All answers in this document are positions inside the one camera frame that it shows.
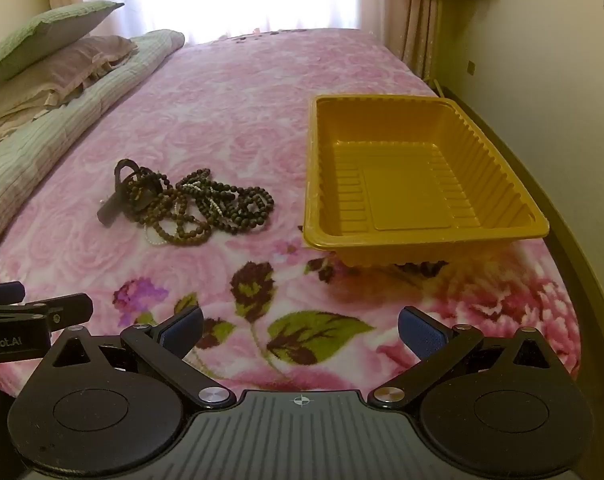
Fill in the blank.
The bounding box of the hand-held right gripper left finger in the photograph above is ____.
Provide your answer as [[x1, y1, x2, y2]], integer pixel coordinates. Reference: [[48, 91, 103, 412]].
[[49, 304, 237, 408]]

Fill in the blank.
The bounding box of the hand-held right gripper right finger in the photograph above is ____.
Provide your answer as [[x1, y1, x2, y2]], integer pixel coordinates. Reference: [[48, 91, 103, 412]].
[[369, 306, 557, 408]]

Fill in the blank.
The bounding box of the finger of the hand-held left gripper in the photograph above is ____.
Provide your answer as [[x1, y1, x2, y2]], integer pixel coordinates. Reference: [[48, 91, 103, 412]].
[[0, 282, 26, 306], [0, 294, 94, 332]]

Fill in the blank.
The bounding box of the dark wooden bead necklace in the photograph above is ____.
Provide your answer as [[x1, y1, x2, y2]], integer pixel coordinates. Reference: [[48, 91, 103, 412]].
[[132, 175, 213, 247], [177, 169, 275, 235]]

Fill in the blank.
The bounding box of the black band watch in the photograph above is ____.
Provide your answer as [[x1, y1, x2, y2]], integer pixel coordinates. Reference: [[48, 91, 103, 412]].
[[97, 159, 144, 224]]

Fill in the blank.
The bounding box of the yellow plastic tray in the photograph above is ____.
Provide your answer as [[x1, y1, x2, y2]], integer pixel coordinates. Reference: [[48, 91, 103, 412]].
[[302, 94, 550, 268]]

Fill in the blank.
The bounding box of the beige pillow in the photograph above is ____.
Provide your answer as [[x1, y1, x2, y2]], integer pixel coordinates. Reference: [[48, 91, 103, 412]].
[[0, 85, 50, 148]]

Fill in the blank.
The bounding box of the green striped quilt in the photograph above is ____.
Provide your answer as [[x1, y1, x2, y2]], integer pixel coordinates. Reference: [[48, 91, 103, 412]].
[[0, 30, 185, 266]]

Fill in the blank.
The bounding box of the pink floral blanket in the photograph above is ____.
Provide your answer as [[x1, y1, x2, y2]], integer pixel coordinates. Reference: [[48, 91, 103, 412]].
[[0, 27, 582, 396]]

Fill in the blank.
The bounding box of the mauve pillow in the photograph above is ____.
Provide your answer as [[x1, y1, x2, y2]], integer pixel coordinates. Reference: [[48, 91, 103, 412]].
[[0, 35, 139, 126]]

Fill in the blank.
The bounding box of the green pillow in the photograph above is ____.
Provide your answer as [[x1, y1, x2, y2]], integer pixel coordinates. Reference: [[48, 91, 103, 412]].
[[0, 1, 125, 87]]

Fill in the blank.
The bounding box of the pink patterned curtain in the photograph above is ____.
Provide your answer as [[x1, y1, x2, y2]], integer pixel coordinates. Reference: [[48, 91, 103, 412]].
[[359, 0, 443, 82]]

